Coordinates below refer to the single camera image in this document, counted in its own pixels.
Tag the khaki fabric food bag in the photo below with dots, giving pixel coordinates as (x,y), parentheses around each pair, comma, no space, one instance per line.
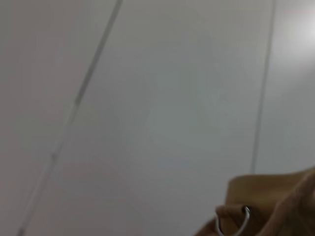
(270,196)

